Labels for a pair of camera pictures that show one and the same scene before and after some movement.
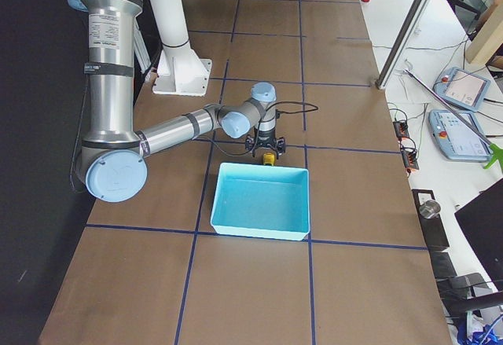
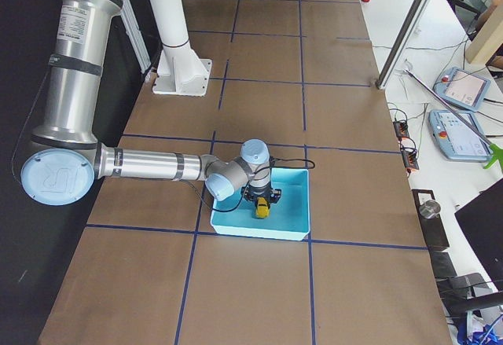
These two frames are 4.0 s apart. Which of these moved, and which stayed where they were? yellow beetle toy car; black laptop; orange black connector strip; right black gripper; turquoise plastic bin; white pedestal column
Moved: yellow beetle toy car; right black gripper
Stayed: orange black connector strip; turquoise plastic bin; black laptop; white pedestal column
